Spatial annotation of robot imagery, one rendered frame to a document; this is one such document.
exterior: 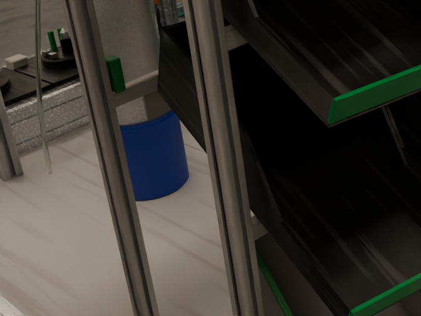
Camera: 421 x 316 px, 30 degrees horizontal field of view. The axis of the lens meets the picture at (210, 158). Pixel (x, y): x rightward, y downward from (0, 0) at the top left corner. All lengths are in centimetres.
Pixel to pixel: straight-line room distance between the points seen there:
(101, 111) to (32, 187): 94
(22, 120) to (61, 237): 44
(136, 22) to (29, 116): 52
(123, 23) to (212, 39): 82
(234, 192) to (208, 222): 78
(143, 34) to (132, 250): 67
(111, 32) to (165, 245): 37
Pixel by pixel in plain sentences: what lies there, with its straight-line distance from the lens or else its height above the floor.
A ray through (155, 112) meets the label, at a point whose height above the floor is 127.
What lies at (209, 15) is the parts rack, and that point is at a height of 141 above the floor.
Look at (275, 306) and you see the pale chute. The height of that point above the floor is 115.
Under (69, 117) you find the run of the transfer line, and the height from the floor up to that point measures 89.
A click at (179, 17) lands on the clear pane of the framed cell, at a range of 175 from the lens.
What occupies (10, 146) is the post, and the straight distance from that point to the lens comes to 168.
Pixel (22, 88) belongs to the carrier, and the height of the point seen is 97.
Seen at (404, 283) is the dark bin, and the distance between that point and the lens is 59.
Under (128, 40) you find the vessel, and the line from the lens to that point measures 137.
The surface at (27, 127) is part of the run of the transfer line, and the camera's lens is 181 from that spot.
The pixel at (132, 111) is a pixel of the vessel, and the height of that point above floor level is 104.
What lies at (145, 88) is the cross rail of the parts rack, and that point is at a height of 130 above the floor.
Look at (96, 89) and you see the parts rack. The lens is 70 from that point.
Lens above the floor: 155
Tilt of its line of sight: 26 degrees down
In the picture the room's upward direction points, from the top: 9 degrees counter-clockwise
